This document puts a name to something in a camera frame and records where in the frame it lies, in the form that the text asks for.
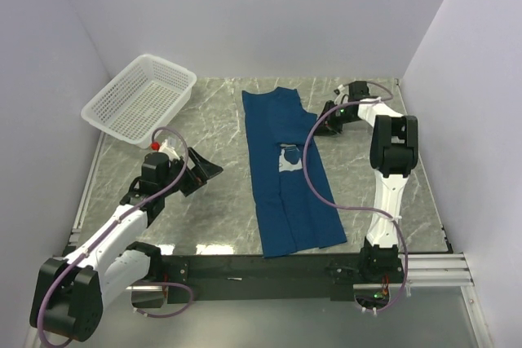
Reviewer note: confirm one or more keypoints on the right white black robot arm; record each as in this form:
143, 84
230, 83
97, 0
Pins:
393, 155

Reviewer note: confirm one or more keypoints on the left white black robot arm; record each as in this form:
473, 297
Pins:
72, 292

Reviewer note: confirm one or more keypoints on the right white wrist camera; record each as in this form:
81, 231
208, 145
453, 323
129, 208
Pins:
341, 95

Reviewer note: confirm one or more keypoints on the blue mickey mouse t-shirt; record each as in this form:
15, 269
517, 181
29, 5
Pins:
291, 191

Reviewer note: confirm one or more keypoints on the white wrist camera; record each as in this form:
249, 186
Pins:
167, 147
341, 95

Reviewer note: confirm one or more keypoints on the white plastic mesh basket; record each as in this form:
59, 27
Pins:
147, 94

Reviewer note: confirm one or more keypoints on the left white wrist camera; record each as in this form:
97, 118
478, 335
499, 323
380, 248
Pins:
167, 147

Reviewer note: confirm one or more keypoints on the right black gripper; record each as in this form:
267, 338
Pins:
328, 127

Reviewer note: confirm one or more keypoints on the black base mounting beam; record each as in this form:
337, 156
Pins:
336, 276

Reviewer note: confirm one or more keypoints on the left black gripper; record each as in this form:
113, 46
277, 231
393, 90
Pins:
202, 171

